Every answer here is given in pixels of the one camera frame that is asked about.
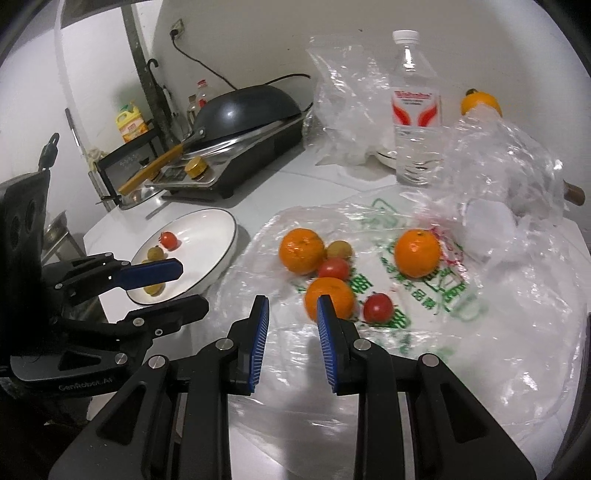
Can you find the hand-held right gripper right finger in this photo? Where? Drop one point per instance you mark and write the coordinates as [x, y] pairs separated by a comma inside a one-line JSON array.
[[327, 346]]

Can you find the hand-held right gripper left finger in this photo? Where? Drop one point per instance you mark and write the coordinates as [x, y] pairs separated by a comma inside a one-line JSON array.
[[259, 341]]

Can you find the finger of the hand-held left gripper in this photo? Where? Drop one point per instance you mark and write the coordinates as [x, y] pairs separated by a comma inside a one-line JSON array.
[[180, 309], [152, 273]]

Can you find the yellow-green round fruit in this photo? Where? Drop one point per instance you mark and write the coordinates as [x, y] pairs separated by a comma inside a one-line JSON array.
[[155, 253], [339, 249], [154, 289]]

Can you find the red cherry tomato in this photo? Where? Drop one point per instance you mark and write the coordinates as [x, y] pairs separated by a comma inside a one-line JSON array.
[[168, 239], [334, 269], [377, 308]]

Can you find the small orange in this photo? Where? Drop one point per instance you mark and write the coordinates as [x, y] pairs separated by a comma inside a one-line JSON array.
[[329, 297], [301, 251], [418, 253]]

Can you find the white plate black rim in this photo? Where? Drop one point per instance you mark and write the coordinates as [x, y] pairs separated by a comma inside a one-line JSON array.
[[203, 240]]

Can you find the green printed plastic bag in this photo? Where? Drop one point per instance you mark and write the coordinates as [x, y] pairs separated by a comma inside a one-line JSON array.
[[415, 323]]

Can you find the steel pot lid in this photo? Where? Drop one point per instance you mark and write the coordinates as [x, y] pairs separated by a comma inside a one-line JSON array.
[[138, 196]]

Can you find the black metal rack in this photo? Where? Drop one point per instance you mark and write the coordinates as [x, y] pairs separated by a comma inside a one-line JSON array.
[[120, 157]]

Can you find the yellow oil jug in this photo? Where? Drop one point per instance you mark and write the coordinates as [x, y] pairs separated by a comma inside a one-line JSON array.
[[131, 124]]

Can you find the steel tabletop stove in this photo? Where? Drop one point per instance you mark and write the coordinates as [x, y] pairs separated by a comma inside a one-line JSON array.
[[258, 157]]

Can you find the cooking oil bottle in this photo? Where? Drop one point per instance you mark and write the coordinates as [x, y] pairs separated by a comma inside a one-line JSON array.
[[191, 108]]

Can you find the black umbrella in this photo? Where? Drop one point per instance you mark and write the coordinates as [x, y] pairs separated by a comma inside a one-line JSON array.
[[164, 99]]

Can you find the red-capped clear bottle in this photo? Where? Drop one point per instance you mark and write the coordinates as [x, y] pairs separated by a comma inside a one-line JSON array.
[[203, 94]]

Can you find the white bowl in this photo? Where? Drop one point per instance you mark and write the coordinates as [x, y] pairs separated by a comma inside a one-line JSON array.
[[385, 159]]

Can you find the dark vertical pipe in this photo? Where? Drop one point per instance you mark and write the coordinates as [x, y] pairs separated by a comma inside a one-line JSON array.
[[138, 60]]

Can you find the clear water bottle red label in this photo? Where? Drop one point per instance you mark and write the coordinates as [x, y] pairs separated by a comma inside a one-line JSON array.
[[415, 106]]

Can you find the crumpled clear plastic bag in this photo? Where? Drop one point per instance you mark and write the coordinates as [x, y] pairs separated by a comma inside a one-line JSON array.
[[508, 152]]

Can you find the large orange with stalk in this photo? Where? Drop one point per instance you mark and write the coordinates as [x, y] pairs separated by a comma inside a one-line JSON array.
[[482, 104]]

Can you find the white wall socket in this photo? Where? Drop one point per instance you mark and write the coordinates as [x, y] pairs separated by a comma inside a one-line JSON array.
[[179, 26]]

